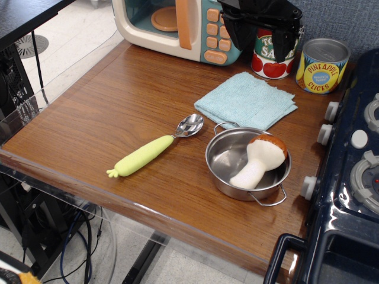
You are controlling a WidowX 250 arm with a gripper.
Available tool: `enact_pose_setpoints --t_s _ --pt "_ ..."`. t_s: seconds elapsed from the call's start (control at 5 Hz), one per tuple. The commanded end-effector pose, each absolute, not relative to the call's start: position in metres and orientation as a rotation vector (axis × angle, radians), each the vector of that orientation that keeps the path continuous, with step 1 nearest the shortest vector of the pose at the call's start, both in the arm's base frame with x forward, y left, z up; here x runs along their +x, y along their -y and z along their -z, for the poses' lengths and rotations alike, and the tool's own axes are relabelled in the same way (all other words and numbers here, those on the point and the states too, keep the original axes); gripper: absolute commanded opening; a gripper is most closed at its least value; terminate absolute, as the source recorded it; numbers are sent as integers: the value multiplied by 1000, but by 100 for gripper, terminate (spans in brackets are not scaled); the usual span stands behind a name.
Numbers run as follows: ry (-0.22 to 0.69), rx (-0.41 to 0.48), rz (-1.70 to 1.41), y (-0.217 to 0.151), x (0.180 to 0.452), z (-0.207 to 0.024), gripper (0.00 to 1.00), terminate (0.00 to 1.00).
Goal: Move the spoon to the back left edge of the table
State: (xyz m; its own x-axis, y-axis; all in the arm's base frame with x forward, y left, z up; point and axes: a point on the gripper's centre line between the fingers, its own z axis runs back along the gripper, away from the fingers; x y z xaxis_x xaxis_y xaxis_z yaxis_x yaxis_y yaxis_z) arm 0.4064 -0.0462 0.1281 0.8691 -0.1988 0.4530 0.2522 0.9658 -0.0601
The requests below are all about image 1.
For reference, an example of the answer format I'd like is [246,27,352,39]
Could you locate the blue cable on floor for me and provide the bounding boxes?
[60,210,93,284]

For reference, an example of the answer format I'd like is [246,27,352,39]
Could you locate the yellow plush object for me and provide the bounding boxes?
[1,268,41,284]

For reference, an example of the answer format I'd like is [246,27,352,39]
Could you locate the black cable on floor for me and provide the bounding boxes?
[41,206,104,284]

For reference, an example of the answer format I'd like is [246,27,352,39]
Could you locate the round floor drain grate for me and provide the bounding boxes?
[15,34,49,59]

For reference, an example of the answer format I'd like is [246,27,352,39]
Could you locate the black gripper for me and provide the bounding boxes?
[219,1,303,63]

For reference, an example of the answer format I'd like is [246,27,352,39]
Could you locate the light blue folded cloth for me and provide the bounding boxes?
[194,72,297,131]

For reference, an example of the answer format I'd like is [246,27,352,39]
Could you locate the toy microwave oven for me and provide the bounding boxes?
[112,0,241,66]

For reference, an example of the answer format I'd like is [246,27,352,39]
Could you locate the small steel pot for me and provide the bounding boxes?
[205,125,292,206]

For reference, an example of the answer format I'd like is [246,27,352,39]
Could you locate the plush mushroom toy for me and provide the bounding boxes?
[229,134,288,189]

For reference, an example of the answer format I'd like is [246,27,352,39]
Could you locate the tomato sauce can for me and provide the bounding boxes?
[251,28,304,79]

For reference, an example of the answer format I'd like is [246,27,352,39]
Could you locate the black table leg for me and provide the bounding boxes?
[122,240,163,284]

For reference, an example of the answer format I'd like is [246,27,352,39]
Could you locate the clear acrylic table guard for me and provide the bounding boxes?
[1,41,277,275]

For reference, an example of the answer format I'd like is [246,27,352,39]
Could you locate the black side desk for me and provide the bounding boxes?
[1,0,73,50]

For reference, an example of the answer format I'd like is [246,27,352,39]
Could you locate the spoon with green carrot handle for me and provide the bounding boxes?
[106,114,204,178]

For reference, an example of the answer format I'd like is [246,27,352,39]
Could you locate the pineapple slices can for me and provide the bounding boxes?
[296,38,351,94]

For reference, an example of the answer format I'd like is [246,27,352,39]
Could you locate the dark blue toy stove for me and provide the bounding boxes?
[264,49,378,283]

